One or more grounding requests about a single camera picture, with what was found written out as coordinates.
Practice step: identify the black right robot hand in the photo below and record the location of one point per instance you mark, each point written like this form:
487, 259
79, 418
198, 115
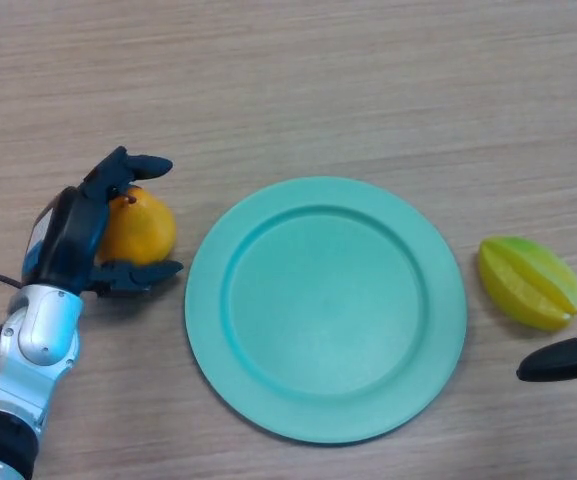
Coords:
558, 360

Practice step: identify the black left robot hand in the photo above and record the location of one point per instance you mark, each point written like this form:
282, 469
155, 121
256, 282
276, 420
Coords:
68, 240

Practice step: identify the yellow orange pear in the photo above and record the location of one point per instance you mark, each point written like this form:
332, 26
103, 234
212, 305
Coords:
143, 230

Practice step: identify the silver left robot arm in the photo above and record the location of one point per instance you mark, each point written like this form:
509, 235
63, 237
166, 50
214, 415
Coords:
43, 325

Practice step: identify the round teal plate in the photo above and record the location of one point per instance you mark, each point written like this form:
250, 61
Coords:
325, 310

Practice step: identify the yellow green starfruit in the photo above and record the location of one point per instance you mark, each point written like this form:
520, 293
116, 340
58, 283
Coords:
523, 280

